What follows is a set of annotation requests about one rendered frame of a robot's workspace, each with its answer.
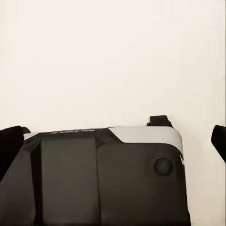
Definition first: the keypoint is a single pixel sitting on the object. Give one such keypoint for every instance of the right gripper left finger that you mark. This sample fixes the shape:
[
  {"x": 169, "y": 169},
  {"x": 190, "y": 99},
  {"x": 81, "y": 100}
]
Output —
[{"x": 11, "y": 141}]

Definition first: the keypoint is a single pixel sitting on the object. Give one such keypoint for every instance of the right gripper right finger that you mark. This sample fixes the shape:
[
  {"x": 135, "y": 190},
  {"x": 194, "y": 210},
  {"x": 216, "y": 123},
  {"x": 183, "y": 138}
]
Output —
[{"x": 218, "y": 139}]

